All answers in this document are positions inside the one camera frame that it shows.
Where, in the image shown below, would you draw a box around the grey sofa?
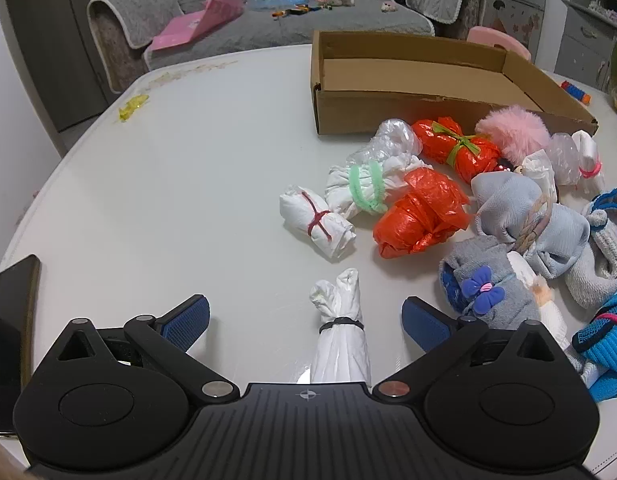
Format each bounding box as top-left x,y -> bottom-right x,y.
87,0 -> 489,95

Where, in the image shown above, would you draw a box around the black smartphone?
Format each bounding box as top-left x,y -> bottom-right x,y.
0,254 -> 42,436

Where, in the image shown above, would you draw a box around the clear plastic bundle pink band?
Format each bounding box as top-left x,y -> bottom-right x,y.
572,131 -> 605,190

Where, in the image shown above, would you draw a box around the white bundle green pipe cleaner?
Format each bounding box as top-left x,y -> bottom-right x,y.
325,155 -> 429,221

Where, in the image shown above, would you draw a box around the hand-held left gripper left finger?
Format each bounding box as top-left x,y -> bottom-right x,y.
33,294 -> 239,403

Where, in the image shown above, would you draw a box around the grey sock with blue cuff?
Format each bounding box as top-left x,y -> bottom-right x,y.
563,187 -> 617,311

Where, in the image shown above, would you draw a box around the fridge with flower stickers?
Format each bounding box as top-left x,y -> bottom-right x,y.
488,0 -> 574,61

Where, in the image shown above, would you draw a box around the clear and white bag bundle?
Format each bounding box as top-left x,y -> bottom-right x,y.
545,132 -> 581,187

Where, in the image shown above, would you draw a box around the scattered toy bricks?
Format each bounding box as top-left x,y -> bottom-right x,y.
272,4 -> 329,18

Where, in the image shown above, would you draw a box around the grey sock with purple bow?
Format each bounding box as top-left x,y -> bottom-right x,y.
438,237 -> 541,331

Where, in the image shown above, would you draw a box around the white tissue bundle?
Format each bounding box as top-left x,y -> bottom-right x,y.
521,150 -> 559,206

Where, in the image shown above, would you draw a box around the light blue cloth rope bundle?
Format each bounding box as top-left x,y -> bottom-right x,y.
471,172 -> 591,281

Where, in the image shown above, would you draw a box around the yellow plastic wrapper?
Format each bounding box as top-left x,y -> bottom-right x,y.
118,94 -> 150,122

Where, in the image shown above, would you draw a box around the plain orange bag bundle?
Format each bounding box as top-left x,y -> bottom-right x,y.
373,167 -> 471,260

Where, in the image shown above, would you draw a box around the blue sock with pink band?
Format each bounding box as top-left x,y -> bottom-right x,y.
572,290 -> 617,403

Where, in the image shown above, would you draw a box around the white bundle with black band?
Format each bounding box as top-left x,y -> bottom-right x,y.
309,268 -> 371,386

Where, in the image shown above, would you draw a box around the orange bag bundle green tie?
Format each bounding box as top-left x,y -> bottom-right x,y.
412,116 -> 504,183

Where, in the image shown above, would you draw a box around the white bundle with red tie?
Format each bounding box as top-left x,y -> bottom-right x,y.
280,185 -> 356,264

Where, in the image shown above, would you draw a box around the blue orange toy block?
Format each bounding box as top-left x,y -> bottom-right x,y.
561,80 -> 591,105

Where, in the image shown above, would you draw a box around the pile of small trinkets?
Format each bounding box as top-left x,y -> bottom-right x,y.
588,0 -> 617,23

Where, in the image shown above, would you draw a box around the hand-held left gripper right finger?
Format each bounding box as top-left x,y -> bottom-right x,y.
371,296 -> 584,403

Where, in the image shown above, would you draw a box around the cardboard box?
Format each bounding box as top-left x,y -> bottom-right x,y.
311,30 -> 600,137

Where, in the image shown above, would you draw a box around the pink fluffy pom-pom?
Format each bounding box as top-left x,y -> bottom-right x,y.
474,105 -> 553,168

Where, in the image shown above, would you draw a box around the pink chair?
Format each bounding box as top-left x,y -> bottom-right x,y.
467,26 -> 531,61

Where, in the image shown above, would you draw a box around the clear plastic bag bundle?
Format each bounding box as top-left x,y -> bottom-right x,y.
345,119 -> 423,171

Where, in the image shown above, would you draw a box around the grey drawer cabinet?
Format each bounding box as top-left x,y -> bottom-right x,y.
555,0 -> 617,92

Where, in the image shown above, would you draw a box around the pink book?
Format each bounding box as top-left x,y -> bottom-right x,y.
147,0 -> 245,52

